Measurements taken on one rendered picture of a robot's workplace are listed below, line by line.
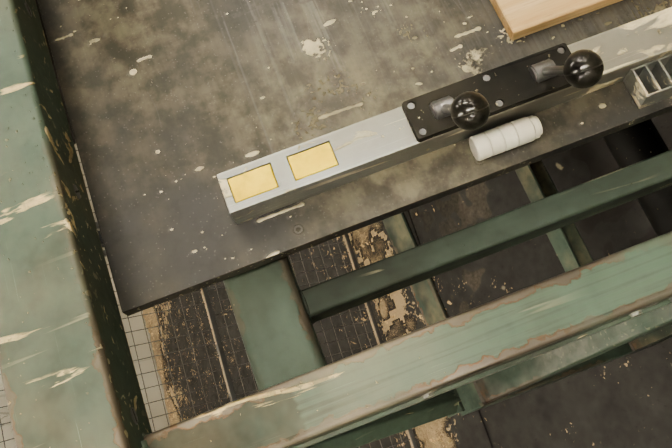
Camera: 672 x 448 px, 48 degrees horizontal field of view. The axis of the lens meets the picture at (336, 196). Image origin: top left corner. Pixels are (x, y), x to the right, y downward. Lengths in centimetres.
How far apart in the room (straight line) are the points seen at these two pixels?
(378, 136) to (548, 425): 209
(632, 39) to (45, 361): 71
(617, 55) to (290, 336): 49
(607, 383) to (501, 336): 187
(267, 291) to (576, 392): 194
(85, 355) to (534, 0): 64
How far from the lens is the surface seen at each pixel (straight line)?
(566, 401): 276
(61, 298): 80
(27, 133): 87
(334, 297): 89
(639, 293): 82
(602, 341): 161
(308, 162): 84
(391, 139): 85
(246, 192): 84
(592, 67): 78
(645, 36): 95
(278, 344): 87
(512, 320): 78
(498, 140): 87
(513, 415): 293
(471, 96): 74
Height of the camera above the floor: 207
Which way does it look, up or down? 36 degrees down
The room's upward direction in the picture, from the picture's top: 96 degrees counter-clockwise
